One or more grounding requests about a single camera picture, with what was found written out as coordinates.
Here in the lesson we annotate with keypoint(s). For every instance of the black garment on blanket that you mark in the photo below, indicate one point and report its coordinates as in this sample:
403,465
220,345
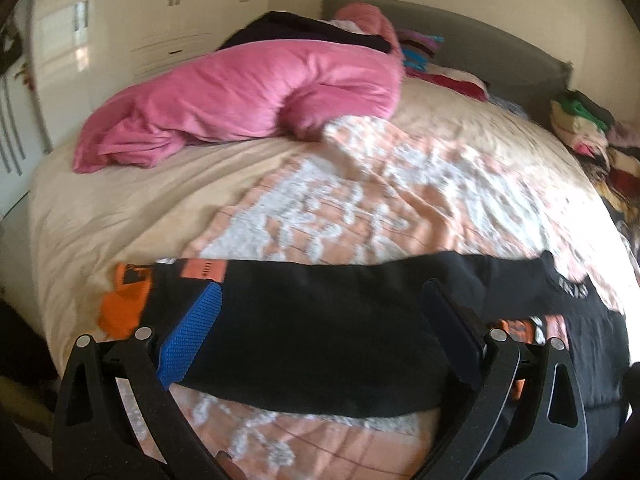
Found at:
277,25

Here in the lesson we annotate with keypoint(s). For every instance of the cream built-in wardrobe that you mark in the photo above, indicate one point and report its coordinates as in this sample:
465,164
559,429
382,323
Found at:
61,59

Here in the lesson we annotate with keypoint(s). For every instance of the striped colourful pillow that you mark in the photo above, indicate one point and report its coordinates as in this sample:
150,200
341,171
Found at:
418,50

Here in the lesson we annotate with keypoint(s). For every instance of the grey upholstered headboard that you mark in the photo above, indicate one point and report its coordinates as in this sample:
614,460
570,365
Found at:
512,68

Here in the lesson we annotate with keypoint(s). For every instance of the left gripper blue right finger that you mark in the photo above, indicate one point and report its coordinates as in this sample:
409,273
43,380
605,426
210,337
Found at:
516,411

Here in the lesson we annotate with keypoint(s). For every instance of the pile of folded clothes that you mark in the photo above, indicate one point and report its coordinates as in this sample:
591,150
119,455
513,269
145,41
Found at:
607,148

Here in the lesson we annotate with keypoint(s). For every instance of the peach white tufted bedspread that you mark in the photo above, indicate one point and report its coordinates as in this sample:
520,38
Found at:
445,174

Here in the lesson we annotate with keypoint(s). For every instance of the left hand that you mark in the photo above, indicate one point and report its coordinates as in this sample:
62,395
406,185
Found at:
229,466

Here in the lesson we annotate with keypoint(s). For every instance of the pink fluffy blanket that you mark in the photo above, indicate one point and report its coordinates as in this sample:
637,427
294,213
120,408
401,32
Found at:
251,91

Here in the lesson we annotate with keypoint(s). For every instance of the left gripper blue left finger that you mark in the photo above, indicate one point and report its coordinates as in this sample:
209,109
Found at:
92,435

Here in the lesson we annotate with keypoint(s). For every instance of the black orange IKISS sweater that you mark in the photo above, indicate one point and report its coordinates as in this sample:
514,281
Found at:
354,340

